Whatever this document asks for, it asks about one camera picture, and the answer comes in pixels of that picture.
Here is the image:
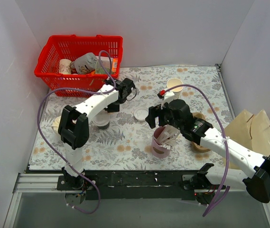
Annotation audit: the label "white plastic cup lid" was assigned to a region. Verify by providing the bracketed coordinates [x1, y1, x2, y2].
[93, 110, 111, 126]

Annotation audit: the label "pink straw holder cup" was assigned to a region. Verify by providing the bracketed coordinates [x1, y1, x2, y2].
[151, 126, 171, 159]

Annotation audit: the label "brown cardboard cup carrier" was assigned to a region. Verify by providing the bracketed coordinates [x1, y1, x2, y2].
[191, 113, 210, 153]

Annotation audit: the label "black single paper cup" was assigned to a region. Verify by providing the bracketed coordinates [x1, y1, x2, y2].
[97, 122, 110, 130]

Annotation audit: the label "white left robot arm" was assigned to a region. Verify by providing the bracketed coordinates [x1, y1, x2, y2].
[58, 78, 136, 190]

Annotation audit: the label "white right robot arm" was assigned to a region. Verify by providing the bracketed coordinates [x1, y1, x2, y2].
[146, 99, 270, 203]

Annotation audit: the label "white plastic cup lids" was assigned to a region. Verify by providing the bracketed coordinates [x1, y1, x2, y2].
[134, 107, 149, 122]

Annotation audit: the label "white wrapped straws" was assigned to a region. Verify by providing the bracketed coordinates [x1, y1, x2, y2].
[156, 125, 180, 150]

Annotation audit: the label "stack of paper cups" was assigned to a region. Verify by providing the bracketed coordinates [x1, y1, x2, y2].
[167, 78, 183, 99]

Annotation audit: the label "green round item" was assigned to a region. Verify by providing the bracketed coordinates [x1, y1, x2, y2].
[95, 67, 113, 75]

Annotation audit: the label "orange and white package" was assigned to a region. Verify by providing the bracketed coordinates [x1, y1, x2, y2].
[95, 56, 118, 74]

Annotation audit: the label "floral patterned table mat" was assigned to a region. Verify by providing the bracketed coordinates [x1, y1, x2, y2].
[29, 66, 232, 171]

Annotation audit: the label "grey crumpled snack bag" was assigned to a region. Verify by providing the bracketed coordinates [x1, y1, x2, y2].
[74, 52, 97, 75]

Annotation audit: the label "white printed cup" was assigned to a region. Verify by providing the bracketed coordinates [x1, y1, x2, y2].
[59, 58, 72, 75]

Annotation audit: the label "cream crumpled napkin bundle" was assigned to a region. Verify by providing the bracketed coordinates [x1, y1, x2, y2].
[52, 116, 61, 133]

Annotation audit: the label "cream paper bag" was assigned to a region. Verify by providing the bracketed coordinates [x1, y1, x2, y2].
[224, 109, 270, 156]

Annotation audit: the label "red plastic shopping basket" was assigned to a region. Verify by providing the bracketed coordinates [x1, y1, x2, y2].
[34, 35, 123, 97]

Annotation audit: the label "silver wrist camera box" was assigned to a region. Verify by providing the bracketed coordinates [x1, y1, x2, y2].
[157, 90, 175, 107]

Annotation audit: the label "aluminium frame rail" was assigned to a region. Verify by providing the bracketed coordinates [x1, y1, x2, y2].
[4, 174, 270, 228]

